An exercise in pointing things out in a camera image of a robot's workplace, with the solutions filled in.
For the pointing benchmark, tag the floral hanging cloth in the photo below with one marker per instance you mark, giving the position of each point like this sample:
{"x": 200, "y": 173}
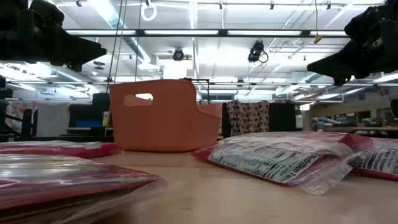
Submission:
{"x": 17, "y": 112}

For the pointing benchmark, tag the yellow hanging hook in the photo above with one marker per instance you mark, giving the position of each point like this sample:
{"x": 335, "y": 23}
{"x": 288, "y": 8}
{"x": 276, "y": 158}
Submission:
{"x": 317, "y": 39}

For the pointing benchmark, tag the black ceiling disc fixture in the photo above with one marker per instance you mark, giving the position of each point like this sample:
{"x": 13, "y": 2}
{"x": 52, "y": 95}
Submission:
{"x": 99, "y": 64}

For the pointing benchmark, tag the black overhead frame bar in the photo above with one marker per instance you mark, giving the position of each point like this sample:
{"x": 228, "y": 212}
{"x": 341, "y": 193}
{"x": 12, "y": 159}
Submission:
{"x": 222, "y": 32}

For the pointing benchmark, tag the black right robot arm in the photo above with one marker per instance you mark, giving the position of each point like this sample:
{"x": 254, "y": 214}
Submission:
{"x": 373, "y": 18}

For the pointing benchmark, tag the blue box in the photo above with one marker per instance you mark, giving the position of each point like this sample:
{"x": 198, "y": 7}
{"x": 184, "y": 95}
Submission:
{"x": 87, "y": 123}

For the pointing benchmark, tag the red popcorn bag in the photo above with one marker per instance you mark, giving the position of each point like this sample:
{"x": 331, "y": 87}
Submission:
{"x": 264, "y": 161}
{"x": 62, "y": 180}
{"x": 77, "y": 151}
{"x": 382, "y": 161}

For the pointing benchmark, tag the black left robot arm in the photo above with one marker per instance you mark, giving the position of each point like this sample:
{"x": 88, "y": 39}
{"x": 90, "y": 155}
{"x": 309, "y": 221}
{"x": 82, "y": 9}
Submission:
{"x": 12, "y": 31}

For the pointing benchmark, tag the white hanging cloth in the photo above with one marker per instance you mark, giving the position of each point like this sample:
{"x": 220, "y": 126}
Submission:
{"x": 53, "y": 119}

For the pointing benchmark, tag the round black ceiling camera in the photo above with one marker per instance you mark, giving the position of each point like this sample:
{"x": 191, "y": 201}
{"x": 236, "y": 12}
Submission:
{"x": 178, "y": 55}

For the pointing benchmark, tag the black table edge rail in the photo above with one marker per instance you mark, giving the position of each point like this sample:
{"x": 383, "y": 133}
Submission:
{"x": 62, "y": 138}

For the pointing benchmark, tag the thin black horizontal rail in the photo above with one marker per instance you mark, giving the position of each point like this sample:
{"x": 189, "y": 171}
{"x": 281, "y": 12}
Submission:
{"x": 264, "y": 83}

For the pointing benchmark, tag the black upright panel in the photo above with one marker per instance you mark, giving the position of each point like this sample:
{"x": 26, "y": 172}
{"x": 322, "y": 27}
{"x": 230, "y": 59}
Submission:
{"x": 282, "y": 117}

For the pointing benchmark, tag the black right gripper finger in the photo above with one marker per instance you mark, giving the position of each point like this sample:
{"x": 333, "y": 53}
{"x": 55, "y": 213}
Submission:
{"x": 335, "y": 65}
{"x": 342, "y": 81}

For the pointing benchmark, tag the wooden workbench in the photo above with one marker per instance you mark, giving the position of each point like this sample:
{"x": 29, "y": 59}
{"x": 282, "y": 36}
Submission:
{"x": 351, "y": 109}

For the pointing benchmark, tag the brown dotted patterned cloth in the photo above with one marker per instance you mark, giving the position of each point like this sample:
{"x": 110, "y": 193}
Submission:
{"x": 247, "y": 118}

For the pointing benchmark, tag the black monitor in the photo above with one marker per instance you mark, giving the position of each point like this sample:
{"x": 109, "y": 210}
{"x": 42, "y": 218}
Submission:
{"x": 101, "y": 102}

